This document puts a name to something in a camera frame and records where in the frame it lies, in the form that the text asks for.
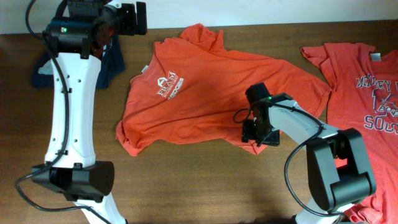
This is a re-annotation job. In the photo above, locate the orange Fram t-shirt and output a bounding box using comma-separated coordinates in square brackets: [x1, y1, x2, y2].
[116, 24, 331, 156]

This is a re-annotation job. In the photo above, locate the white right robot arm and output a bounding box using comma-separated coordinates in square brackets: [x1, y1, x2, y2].
[240, 83, 376, 224]

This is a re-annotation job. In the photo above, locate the dark navy folded garment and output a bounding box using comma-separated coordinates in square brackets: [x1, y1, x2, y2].
[31, 35, 126, 90]

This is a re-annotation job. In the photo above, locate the light grey folded shirt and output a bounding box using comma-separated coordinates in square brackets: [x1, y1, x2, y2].
[38, 60, 53, 75]

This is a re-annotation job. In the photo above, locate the red soccer t-shirt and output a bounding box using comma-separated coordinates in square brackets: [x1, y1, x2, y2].
[301, 43, 397, 223]

